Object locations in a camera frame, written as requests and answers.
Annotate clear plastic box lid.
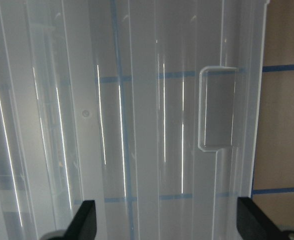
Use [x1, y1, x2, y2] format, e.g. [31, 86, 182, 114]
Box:
[0, 0, 269, 240]

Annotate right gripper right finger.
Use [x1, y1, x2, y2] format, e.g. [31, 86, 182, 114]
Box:
[237, 197, 294, 240]

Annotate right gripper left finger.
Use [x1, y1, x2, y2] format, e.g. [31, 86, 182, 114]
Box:
[40, 200, 97, 240]

